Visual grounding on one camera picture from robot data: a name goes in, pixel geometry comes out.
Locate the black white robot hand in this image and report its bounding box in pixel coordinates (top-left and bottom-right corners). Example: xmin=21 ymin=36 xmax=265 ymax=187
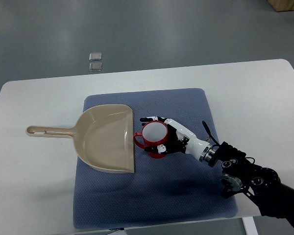
xmin=140 ymin=116 xmax=213 ymax=161

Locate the red cup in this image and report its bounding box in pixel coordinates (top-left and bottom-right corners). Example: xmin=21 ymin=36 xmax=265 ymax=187
xmin=133 ymin=120 xmax=169 ymax=159

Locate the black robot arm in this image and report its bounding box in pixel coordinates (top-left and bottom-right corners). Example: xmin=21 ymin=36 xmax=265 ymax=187
xmin=199 ymin=142 xmax=294 ymax=228

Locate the beige plastic dustpan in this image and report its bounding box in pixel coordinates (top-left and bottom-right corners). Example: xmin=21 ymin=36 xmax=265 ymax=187
xmin=25 ymin=104 xmax=135 ymax=173

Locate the blue-grey fabric mat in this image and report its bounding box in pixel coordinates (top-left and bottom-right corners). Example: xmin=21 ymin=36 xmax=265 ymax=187
xmin=73 ymin=88 xmax=238 ymax=230

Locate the white table leg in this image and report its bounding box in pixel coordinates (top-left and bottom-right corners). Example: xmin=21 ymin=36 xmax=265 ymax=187
xmin=242 ymin=217 xmax=258 ymax=235

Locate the upper metal floor plate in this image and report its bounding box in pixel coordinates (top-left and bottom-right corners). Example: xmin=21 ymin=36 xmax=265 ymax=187
xmin=89 ymin=52 xmax=102 ymax=61

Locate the wooden box corner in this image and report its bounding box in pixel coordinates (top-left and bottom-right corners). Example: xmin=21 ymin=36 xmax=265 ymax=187
xmin=268 ymin=0 xmax=294 ymax=12

